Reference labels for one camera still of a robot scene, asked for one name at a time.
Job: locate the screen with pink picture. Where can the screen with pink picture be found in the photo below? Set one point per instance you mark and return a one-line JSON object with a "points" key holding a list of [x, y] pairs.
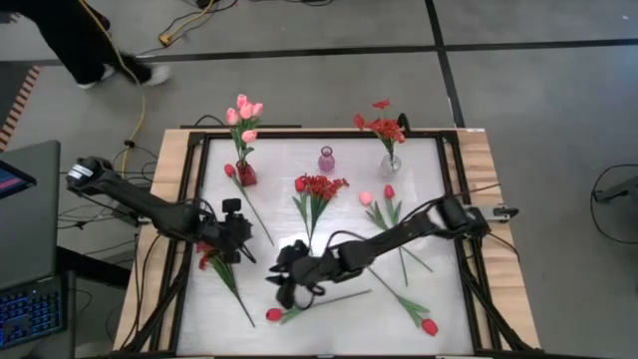
{"points": [[12, 180]]}

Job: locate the red glass vase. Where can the red glass vase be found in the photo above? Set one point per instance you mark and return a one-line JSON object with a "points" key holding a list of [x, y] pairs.
{"points": [[246, 174]]}

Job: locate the black mat with striped edge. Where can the black mat with striped edge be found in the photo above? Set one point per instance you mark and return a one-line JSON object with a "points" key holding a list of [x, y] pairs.
{"points": [[15, 95]]}

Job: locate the silver metal bracket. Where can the silver metal bracket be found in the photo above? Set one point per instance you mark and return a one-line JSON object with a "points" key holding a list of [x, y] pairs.
{"points": [[501, 212]]}

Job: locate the clear crystal glass vase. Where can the clear crystal glass vase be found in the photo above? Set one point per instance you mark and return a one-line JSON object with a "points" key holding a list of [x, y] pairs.
{"points": [[390, 168]]}

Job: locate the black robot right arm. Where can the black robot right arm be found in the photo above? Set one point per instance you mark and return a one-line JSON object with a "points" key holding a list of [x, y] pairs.
{"points": [[399, 234]]}

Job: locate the keyboard with coloured backlight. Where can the keyboard with coloured backlight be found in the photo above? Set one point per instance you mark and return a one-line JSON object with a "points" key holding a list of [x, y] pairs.
{"points": [[30, 314]]}

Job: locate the purple glass vase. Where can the purple glass vase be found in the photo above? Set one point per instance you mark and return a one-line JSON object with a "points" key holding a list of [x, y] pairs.
{"points": [[326, 162]]}

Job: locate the grey laptop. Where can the grey laptop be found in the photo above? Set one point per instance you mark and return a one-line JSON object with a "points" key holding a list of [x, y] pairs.
{"points": [[30, 239]]}

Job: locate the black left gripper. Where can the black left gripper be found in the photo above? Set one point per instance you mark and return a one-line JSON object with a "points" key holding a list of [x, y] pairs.
{"points": [[226, 232]]}

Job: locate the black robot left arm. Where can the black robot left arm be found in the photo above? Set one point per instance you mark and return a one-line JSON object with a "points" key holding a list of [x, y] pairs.
{"points": [[139, 202]]}

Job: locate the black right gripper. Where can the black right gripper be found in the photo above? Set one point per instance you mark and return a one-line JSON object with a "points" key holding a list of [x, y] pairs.
{"points": [[309, 269]]}

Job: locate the person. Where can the person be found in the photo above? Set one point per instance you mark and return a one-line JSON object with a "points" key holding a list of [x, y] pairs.
{"points": [[75, 40]]}

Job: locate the black aluminium table frame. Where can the black aluminium table frame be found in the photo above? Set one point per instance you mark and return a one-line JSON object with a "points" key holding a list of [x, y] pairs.
{"points": [[279, 134]]}

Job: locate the grey stand foot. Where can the grey stand foot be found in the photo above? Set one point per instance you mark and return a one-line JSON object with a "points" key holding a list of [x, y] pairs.
{"points": [[623, 189]]}

